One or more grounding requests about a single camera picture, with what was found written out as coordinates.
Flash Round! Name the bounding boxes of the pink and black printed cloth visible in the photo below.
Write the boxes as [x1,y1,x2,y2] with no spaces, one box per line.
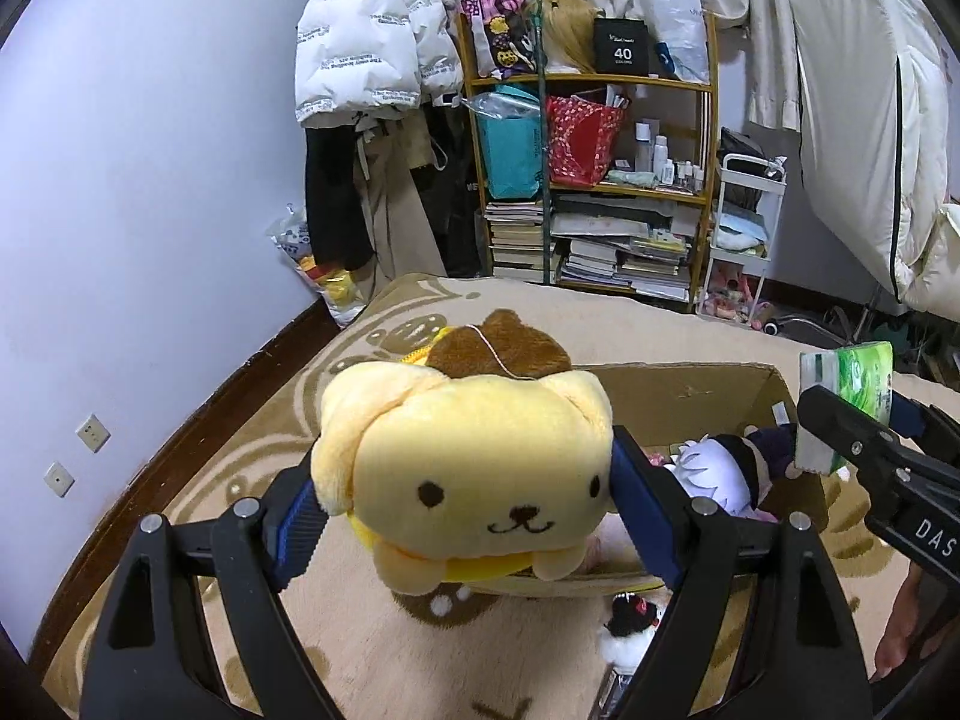
[459,0,542,80]

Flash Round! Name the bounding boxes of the red patterned bag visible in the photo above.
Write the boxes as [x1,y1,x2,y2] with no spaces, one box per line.
[545,94,627,188]

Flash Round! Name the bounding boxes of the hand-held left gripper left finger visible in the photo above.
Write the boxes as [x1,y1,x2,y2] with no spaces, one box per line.
[79,465,342,720]

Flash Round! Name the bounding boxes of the white plastic bag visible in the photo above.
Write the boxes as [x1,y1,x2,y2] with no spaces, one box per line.
[645,0,710,83]

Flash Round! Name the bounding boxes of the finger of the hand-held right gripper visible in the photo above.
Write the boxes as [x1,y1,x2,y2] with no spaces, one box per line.
[796,384,902,482]
[891,394,960,467]

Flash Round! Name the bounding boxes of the stacks of books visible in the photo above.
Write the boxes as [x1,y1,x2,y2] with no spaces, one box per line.
[484,195,702,305]

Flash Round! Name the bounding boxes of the printed cardboard box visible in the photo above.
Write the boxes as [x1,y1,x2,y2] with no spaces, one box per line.
[574,362,830,541]

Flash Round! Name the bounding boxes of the white trolley cart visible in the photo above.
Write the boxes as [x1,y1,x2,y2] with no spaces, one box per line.
[694,152,788,327]

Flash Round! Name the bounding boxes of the white duvet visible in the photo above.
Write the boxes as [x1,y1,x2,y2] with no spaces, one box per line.
[791,0,960,316]

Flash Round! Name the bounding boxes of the beige hanging trousers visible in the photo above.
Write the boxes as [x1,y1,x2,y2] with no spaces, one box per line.
[352,116,451,278]

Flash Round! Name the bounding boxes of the person's right hand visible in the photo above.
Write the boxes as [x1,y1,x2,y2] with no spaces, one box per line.
[872,561,947,685]

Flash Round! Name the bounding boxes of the plastic bag with yellow items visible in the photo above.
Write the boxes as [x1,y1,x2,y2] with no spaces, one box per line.
[268,202,372,327]

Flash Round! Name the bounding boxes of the black box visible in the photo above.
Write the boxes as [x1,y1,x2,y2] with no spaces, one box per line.
[592,17,650,76]

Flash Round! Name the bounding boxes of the black and white plush toy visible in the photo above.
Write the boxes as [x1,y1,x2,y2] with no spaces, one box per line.
[596,591,672,668]

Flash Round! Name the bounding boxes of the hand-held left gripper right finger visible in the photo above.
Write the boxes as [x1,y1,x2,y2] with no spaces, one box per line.
[607,426,875,720]

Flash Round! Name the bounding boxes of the light blue cloth bundle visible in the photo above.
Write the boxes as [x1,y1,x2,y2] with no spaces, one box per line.
[712,214,766,250]

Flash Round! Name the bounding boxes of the group of cosmetic bottles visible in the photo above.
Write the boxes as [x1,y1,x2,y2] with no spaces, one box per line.
[634,118,710,192]

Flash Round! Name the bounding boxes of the wooden shelf rack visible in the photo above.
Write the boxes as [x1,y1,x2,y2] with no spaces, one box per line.
[457,0,719,314]

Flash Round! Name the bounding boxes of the teal bag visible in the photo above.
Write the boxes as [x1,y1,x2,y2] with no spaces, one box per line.
[476,94,545,202]

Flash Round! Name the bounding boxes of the blond wig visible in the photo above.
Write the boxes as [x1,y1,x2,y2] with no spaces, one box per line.
[536,0,601,76]

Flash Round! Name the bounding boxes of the purple-haired plush doll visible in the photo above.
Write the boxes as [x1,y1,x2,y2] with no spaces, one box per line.
[671,424,800,518]

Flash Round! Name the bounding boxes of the green tissue pack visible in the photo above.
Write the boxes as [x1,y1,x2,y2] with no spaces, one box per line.
[795,341,897,475]

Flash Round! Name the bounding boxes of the black hanging garment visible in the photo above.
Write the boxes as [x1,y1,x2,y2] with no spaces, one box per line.
[420,101,488,278]
[304,120,376,275]

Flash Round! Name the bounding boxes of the beige flower blanket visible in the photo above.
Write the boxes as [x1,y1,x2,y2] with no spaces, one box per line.
[41,274,960,720]

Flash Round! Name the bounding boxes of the white puffer jacket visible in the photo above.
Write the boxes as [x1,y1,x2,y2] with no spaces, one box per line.
[295,0,464,128]

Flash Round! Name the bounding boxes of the dark bag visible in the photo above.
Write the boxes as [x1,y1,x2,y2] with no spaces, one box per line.
[720,127,781,211]

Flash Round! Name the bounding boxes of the yellow dog plush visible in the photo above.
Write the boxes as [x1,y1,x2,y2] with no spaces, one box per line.
[311,307,665,602]

